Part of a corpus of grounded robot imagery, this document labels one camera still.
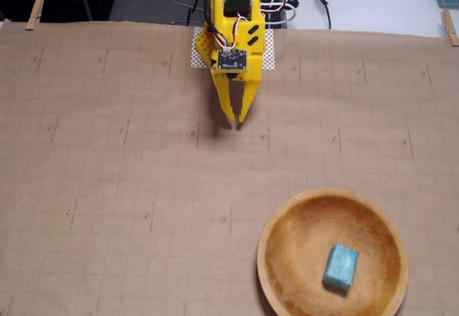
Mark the yellow gripper with servo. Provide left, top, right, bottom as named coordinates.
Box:
left=203, top=0, right=267, bottom=125

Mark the red white black servo cable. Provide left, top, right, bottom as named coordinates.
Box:
left=225, top=0, right=301, bottom=50

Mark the round wooden bowl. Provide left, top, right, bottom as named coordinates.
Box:
left=256, top=186, right=410, bottom=316

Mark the blue foam block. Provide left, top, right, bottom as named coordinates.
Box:
left=321, top=242, right=361, bottom=291

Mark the looped white cable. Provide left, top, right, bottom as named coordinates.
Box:
left=263, top=6, right=298, bottom=27

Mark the brown grid paper sheet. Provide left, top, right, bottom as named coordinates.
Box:
left=0, top=20, right=459, bottom=316

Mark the wooden clothespin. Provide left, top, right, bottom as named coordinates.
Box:
left=440, top=9, right=459, bottom=47
left=25, top=0, right=46, bottom=31

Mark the white perforated mat piece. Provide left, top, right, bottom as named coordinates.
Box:
left=189, top=27, right=277, bottom=72

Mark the black adapter cable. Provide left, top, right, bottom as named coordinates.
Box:
left=313, top=0, right=333, bottom=30

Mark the black camera circuit board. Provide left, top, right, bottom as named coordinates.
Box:
left=217, top=48, right=250, bottom=72

